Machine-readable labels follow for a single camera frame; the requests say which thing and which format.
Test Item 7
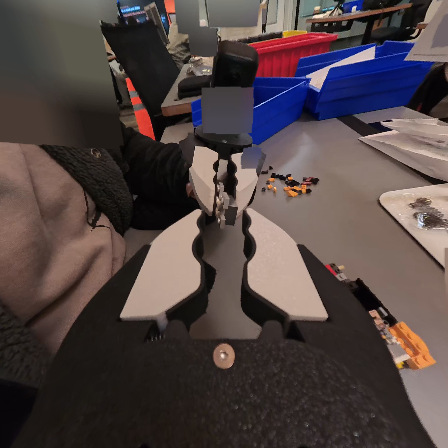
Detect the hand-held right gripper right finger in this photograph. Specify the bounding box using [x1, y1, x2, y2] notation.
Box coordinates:
[240, 208, 329, 335]

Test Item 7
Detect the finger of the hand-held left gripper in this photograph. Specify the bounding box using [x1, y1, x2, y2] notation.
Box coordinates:
[231, 154, 262, 219]
[188, 145, 221, 216]

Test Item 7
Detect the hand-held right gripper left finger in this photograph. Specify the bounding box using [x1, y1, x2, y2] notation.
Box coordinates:
[120, 209, 217, 333]

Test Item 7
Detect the toy brick car model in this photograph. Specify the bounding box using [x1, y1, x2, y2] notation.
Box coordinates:
[325, 262, 437, 372]

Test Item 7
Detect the grey desk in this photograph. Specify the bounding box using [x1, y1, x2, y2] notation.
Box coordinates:
[122, 105, 448, 448]

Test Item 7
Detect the wooden background desk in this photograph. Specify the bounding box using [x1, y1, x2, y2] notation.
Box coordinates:
[305, 3, 414, 45]

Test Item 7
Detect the pile of small loose bricks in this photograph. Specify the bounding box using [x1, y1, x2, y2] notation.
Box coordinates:
[260, 164, 321, 199]

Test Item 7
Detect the black cloth bundle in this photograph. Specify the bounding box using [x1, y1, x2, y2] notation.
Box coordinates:
[177, 74, 213, 101]

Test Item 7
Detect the red plastic bin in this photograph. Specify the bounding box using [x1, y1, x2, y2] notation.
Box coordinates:
[246, 32, 339, 78]

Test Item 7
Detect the grey side table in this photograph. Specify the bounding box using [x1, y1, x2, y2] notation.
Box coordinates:
[160, 62, 218, 117]

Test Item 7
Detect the black mesh office chair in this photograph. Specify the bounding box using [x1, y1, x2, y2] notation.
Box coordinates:
[99, 20, 181, 141]

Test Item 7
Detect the white paper sheet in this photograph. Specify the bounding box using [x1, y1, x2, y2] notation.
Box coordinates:
[305, 46, 377, 89]

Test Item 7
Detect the person's dark fleece jacket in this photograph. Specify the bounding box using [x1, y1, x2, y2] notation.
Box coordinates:
[0, 143, 134, 387]

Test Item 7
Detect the dark monitor screen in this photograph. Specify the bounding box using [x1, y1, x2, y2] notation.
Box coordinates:
[116, 0, 148, 20]

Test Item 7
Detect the white stand with wooden board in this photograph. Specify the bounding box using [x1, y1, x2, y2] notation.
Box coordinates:
[379, 183, 448, 269]

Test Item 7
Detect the clear bag of dark parts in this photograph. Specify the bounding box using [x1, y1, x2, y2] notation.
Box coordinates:
[407, 195, 448, 232]

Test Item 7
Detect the orange grey striped post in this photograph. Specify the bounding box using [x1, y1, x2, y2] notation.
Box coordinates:
[125, 76, 157, 141]

